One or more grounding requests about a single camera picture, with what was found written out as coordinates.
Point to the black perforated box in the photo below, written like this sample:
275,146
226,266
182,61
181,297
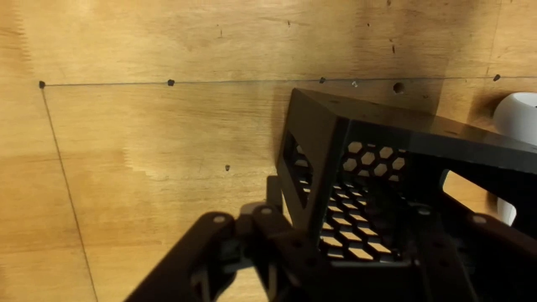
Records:
313,145

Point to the white VR controller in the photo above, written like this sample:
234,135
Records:
521,118

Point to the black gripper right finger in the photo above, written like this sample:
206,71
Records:
488,262

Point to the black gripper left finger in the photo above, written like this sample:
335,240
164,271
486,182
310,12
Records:
224,252

